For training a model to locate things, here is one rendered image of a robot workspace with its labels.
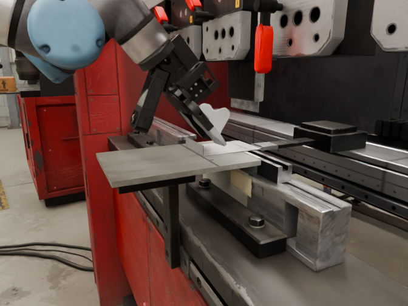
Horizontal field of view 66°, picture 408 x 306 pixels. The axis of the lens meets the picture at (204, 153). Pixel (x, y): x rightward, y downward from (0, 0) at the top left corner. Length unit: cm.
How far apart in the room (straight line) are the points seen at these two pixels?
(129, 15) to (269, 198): 37
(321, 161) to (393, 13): 50
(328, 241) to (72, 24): 42
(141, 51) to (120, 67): 88
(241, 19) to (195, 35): 20
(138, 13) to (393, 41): 35
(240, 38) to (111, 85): 91
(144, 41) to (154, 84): 7
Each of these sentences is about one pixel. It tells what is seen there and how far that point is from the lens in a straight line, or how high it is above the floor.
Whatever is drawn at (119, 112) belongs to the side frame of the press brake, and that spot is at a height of 98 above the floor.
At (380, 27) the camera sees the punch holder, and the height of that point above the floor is 120.
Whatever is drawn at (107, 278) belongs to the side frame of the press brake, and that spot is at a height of 17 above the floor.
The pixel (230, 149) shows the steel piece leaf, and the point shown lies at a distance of 63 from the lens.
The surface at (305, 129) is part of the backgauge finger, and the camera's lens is 77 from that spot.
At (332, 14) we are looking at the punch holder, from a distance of 42.
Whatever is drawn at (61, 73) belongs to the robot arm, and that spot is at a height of 115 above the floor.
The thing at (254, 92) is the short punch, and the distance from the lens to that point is 59.
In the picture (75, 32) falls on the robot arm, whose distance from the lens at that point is 37.
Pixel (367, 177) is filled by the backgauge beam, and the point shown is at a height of 94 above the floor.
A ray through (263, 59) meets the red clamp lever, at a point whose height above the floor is 117.
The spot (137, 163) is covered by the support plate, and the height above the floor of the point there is 100.
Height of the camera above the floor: 116
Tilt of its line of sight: 15 degrees down
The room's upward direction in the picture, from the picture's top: straight up
